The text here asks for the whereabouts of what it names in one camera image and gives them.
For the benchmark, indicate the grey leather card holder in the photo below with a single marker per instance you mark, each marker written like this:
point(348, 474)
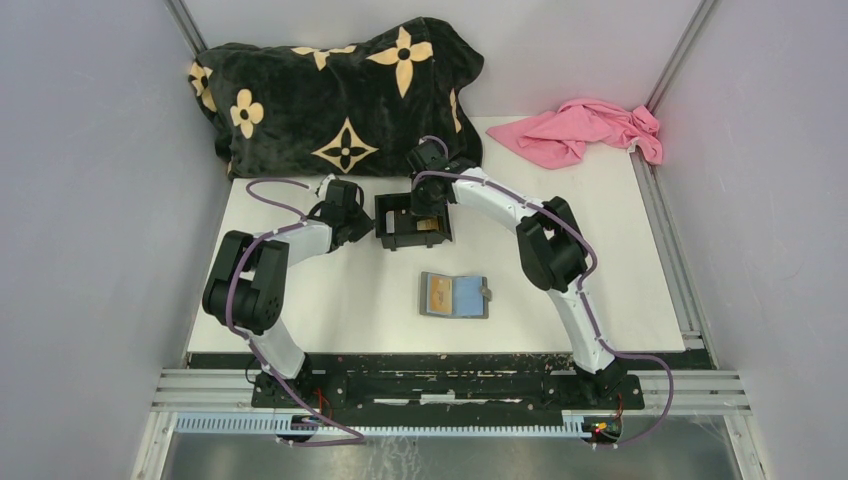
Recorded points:
point(471, 297)

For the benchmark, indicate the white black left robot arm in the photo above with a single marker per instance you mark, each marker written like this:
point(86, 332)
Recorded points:
point(245, 287)

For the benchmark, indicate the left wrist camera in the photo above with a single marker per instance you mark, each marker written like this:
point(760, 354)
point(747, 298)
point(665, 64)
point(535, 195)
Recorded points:
point(323, 186)

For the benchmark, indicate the orange credit card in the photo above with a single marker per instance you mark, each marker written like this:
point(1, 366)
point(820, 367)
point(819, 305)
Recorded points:
point(439, 295)

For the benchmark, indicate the black plastic card box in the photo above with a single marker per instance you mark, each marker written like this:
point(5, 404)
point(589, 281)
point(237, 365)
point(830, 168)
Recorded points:
point(402, 201)

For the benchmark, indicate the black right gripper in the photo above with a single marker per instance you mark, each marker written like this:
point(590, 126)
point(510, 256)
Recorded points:
point(418, 207)

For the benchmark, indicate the slotted grey cable duct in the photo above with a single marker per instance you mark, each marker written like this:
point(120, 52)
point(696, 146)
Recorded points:
point(290, 425)

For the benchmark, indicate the black floral plush blanket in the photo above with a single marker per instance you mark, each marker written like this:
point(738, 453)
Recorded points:
point(298, 111)

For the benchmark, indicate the stack of cards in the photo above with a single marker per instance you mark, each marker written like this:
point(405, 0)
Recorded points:
point(402, 222)

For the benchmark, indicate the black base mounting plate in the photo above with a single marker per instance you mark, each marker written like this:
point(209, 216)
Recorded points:
point(451, 390)

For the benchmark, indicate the pink cloth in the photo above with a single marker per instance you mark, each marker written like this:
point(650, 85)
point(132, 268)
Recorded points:
point(559, 139)

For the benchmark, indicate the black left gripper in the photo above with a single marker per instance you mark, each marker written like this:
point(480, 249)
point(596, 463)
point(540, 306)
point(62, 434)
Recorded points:
point(366, 224)

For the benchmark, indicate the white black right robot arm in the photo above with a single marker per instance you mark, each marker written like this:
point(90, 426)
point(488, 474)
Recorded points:
point(554, 255)

